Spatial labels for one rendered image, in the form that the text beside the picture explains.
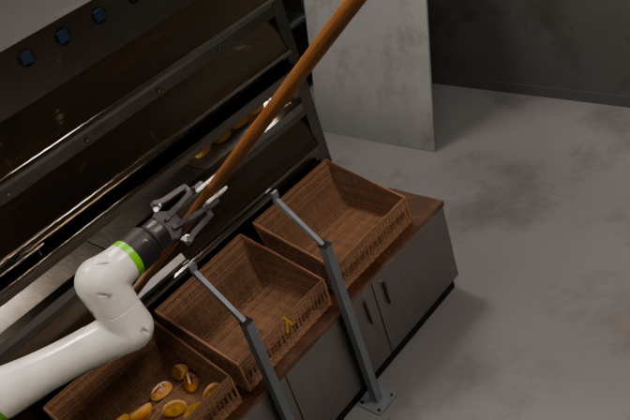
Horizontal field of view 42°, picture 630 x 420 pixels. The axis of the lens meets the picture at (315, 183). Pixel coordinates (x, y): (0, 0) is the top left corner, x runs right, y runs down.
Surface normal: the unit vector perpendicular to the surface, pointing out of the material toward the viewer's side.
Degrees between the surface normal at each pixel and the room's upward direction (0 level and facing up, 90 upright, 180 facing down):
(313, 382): 90
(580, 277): 0
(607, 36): 90
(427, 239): 90
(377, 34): 76
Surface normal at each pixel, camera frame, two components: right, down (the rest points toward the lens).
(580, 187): -0.26, -0.81
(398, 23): -0.66, 0.35
